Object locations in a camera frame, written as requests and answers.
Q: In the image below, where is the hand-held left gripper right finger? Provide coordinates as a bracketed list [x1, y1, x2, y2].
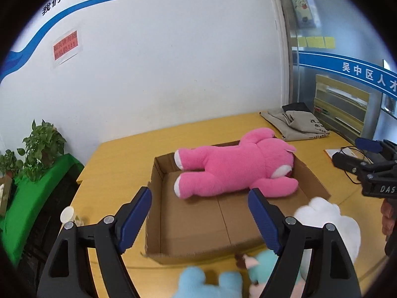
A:
[248, 187, 364, 298]

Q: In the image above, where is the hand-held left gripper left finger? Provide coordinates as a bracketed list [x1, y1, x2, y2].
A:
[37, 186, 153, 298]

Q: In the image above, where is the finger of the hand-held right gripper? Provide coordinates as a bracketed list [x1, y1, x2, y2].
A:
[332, 152, 397, 181]
[355, 137, 397, 163]

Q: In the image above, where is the teal and pink plush toy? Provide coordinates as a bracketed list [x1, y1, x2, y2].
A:
[235, 250, 306, 298]

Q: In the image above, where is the white plush toy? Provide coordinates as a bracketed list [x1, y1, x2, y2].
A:
[293, 196, 362, 288]

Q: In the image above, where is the brown cardboard box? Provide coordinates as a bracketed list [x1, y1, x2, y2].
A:
[145, 141, 332, 265]

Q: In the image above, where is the light blue plush toy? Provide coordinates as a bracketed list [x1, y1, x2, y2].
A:
[172, 265, 244, 298]

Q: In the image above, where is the person's right hand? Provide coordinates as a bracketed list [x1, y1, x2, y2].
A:
[381, 198, 397, 257]

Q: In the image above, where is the grey desktop file rack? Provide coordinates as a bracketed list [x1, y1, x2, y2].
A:
[313, 74, 381, 145]

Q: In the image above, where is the grey cloth bag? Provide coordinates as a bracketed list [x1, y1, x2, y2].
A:
[260, 109, 331, 142]

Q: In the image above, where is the pink plush bear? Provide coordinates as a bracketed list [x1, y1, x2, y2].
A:
[173, 127, 299, 200]

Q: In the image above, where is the white round plastic lid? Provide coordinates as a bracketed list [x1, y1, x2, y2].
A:
[60, 207, 75, 224]

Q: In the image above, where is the black folded cloth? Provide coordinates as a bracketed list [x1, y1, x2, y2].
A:
[282, 102, 311, 112]

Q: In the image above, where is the blue banner strip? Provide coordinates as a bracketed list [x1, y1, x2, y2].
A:
[298, 51, 397, 100]

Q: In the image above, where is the green cloth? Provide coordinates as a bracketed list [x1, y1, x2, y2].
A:
[0, 153, 85, 243]

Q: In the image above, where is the large potted green plant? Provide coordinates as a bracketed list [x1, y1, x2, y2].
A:
[17, 119, 67, 182]

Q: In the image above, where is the row of yellow sticky notes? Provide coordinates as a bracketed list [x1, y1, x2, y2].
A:
[291, 36, 337, 50]

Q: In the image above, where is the small potted green plant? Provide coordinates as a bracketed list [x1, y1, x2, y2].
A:
[0, 150, 24, 178]

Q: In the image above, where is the cartoon sheep poster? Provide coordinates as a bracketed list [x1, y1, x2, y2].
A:
[289, 0, 321, 29]

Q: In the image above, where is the black cable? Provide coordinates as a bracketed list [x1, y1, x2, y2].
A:
[340, 145, 364, 185]

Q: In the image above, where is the red wall sign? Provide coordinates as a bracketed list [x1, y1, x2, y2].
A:
[51, 30, 84, 68]

